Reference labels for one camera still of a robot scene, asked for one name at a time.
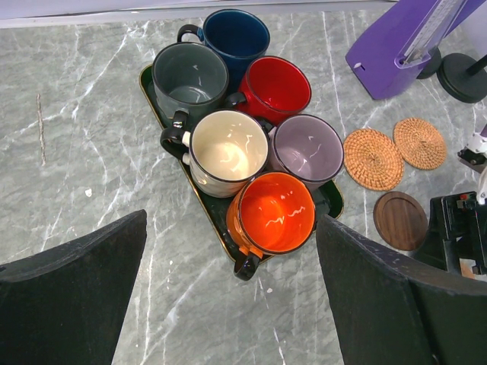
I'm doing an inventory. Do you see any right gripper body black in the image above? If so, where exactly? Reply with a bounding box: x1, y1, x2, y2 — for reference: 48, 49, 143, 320
412, 192, 486, 275

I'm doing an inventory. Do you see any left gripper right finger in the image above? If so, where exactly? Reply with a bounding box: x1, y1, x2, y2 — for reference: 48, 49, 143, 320
316, 215, 486, 364

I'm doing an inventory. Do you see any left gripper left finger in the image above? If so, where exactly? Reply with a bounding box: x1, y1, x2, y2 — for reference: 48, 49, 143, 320
1, 210, 147, 364

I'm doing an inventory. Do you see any dark wood coaster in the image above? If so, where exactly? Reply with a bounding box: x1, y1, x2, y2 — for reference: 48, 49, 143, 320
373, 191, 428, 251

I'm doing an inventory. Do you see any woven rattan coaster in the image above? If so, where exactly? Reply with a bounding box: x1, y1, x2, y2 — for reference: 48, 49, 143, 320
343, 129, 404, 191
393, 118, 447, 170

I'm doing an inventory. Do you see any black serving tray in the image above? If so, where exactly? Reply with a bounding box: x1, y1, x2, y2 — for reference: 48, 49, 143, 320
139, 65, 344, 262

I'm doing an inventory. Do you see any orange mug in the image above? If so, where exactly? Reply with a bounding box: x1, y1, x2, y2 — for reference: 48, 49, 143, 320
226, 171, 316, 281

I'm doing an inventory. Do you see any lilac mug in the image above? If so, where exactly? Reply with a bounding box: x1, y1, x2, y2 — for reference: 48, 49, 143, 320
269, 114, 344, 191

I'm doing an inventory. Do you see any purple metronome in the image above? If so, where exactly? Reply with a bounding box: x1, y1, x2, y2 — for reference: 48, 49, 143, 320
345, 0, 483, 100

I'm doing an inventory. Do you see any cream mug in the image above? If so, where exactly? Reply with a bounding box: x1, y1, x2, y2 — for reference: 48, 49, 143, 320
160, 109, 269, 198

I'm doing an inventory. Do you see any red mug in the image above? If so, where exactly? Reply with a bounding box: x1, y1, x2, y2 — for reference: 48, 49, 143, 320
223, 56, 311, 126

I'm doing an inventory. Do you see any dark green mug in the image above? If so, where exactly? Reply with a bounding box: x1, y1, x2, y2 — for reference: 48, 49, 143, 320
151, 42, 229, 129

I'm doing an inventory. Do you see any blue mug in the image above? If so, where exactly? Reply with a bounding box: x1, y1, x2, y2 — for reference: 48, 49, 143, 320
177, 9, 270, 94

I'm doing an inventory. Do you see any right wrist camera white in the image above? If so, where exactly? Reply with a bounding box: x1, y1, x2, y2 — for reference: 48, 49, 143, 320
457, 125, 487, 205

